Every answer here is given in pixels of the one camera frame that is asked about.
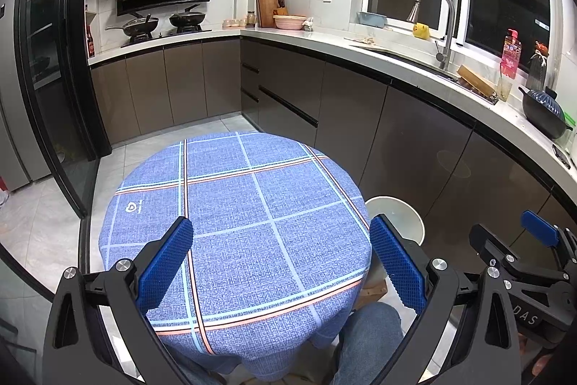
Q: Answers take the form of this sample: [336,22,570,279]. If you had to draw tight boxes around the person's right hand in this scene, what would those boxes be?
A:
[517,333,562,385]

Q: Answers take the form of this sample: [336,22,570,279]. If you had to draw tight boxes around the black gas stove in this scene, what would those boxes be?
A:
[120,26,213,48]

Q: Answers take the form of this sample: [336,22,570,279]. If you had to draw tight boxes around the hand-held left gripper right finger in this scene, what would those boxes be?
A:
[369,214,524,385]

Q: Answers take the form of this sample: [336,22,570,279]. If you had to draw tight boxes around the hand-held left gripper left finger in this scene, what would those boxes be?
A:
[43,216,194,385]

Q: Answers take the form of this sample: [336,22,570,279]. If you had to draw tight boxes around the glass bottle red cap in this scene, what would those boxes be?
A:
[528,41,549,93]

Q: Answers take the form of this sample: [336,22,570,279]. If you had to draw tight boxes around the black framed glass door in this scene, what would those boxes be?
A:
[18,0,113,220]

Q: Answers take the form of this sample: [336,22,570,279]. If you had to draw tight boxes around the clear glass cup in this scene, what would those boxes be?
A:
[496,76,514,103]

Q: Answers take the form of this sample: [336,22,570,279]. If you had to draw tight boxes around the round table blue cloth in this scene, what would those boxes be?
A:
[98,131,374,381]

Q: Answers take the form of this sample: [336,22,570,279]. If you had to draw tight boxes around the person's jeans leg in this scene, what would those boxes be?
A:
[331,303,405,385]

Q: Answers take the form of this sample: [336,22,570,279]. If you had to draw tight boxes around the black cooking pot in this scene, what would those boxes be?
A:
[518,85,573,141]

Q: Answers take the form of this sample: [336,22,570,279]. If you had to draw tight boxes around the light blue basin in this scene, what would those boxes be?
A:
[356,12,389,29]

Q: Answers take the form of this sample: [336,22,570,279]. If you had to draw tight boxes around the steel kitchen sink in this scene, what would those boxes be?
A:
[349,44,457,80]

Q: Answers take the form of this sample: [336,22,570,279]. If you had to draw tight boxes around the pink detergent bottle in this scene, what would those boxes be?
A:
[500,29,523,80]

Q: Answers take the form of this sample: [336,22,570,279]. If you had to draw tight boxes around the steel kitchen faucet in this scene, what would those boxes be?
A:
[406,0,457,72]

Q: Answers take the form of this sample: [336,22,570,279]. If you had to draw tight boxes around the white trash bin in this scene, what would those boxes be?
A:
[364,196,426,278]

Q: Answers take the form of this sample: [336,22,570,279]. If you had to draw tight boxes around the wooden cutting board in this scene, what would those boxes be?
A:
[256,0,287,29]

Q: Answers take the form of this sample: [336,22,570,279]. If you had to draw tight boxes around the wooden stool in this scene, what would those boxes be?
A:
[358,276,389,312]

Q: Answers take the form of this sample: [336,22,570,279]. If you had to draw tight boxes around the black wok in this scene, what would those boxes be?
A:
[169,4,207,29]
[106,14,160,38]

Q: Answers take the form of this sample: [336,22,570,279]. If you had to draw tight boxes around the brown kitchen base cabinets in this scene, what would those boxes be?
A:
[88,29,577,277]

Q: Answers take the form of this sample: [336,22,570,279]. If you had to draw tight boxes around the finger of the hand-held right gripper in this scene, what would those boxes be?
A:
[469,224,571,285]
[520,210,577,269]

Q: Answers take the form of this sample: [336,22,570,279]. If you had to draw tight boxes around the silver refrigerator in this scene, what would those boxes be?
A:
[0,0,53,193]

